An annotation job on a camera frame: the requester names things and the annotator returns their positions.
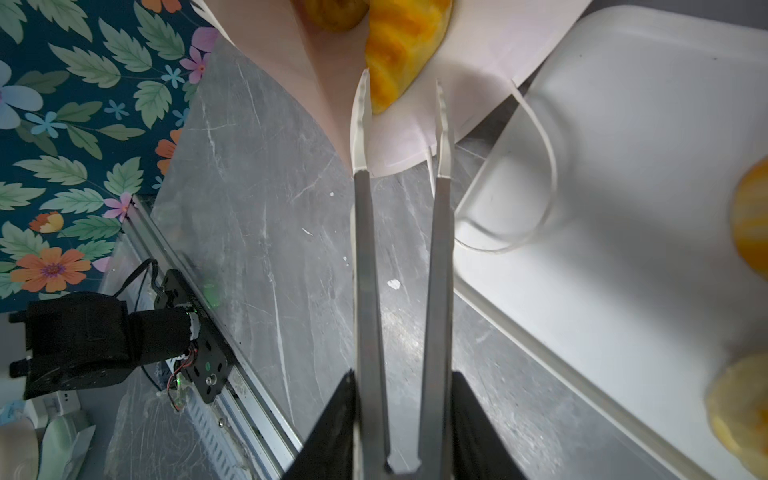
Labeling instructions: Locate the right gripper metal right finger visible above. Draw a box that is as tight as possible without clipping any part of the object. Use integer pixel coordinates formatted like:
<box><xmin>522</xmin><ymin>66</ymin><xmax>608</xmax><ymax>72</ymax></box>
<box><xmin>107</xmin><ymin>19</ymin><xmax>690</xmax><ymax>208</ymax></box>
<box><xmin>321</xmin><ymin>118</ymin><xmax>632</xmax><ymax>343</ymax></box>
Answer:
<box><xmin>418</xmin><ymin>84</ymin><xmax>454</xmax><ymax>479</ymax></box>

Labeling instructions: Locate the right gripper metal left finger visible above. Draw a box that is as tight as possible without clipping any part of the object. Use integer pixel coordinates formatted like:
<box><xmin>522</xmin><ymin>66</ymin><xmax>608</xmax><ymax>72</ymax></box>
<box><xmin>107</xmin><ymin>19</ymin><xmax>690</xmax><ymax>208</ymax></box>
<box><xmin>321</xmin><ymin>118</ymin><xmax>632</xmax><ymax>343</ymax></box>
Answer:
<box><xmin>350</xmin><ymin>70</ymin><xmax>390</xmax><ymax>479</ymax></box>

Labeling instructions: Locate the round yellow fluted bread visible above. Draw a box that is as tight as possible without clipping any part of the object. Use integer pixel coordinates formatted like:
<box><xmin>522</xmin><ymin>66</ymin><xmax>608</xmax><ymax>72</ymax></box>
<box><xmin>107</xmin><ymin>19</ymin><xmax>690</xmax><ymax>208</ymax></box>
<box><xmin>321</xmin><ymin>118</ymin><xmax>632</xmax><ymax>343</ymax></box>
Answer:
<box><xmin>705</xmin><ymin>353</ymin><xmax>767</xmax><ymax>479</ymax></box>

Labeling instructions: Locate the yellow striped croissant bread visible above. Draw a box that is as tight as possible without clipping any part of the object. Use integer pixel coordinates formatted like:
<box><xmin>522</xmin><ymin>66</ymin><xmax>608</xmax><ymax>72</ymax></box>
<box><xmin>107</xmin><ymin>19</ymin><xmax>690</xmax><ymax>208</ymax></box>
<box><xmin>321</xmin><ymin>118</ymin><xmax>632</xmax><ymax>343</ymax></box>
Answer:
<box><xmin>729</xmin><ymin>157</ymin><xmax>767</xmax><ymax>279</ymax></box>

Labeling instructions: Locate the red white paper bag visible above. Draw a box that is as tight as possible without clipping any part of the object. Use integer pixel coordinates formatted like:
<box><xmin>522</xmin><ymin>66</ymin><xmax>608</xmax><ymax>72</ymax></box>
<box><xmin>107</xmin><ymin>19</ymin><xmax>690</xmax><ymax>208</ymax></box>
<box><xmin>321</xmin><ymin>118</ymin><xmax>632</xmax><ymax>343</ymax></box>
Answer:
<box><xmin>194</xmin><ymin>1</ymin><xmax>586</xmax><ymax>178</ymax></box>

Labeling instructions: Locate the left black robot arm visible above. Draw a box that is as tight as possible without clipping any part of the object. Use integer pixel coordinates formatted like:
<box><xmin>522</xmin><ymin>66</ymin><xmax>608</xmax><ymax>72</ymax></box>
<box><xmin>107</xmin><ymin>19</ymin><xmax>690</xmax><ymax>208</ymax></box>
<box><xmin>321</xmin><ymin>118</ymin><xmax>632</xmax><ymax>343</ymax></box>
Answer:
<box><xmin>6</xmin><ymin>292</ymin><xmax>199</xmax><ymax>400</ymax></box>

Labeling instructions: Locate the striped yellow bread in bag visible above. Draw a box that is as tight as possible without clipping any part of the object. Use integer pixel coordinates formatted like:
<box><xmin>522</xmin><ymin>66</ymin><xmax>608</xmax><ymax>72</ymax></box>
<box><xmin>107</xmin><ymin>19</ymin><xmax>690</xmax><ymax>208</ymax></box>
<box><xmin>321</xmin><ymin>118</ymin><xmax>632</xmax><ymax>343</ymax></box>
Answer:
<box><xmin>365</xmin><ymin>0</ymin><xmax>454</xmax><ymax>114</ymax></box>

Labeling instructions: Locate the small yellow bread in bag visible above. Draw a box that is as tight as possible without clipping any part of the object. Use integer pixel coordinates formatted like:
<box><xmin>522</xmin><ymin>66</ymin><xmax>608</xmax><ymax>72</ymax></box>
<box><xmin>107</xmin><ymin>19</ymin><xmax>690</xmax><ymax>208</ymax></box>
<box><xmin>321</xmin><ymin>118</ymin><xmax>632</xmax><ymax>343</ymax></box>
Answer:
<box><xmin>303</xmin><ymin>0</ymin><xmax>369</xmax><ymax>32</ymax></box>

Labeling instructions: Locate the white rectangular tray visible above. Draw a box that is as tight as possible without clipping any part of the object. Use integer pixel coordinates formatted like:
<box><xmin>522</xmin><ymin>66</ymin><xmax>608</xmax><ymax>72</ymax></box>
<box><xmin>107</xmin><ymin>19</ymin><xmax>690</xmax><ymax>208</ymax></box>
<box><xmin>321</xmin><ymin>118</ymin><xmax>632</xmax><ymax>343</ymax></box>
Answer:
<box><xmin>454</xmin><ymin>5</ymin><xmax>767</xmax><ymax>479</ymax></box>

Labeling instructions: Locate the aluminium front rail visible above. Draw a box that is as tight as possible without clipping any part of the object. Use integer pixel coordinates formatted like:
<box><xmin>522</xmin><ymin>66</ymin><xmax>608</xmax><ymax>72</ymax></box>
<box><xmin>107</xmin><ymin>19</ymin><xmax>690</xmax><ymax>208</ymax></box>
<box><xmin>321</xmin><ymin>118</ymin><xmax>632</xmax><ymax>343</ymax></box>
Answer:
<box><xmin>123</xmin><ymin>196</ymin><xmax>302</xmax><ymax>479</ymax></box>

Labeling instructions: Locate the white slotted cable duct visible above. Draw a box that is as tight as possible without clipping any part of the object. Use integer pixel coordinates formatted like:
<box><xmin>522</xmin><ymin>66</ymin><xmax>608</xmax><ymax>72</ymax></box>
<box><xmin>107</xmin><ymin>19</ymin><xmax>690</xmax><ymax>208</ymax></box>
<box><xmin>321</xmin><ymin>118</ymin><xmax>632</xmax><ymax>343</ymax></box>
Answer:
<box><xmin>184</xmin><ymin>390</ymin><xmax>254</xmax><ymax>479</ymax></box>

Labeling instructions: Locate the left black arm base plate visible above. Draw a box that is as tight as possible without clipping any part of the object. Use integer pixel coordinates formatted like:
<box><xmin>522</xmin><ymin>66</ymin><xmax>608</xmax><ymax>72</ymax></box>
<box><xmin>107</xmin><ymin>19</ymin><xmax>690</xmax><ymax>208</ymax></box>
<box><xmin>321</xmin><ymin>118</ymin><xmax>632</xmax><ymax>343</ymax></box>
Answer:
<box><xmin>155</xmin><ymin>269</ymin><xmax>236</xmax><ymax>412</ymax></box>

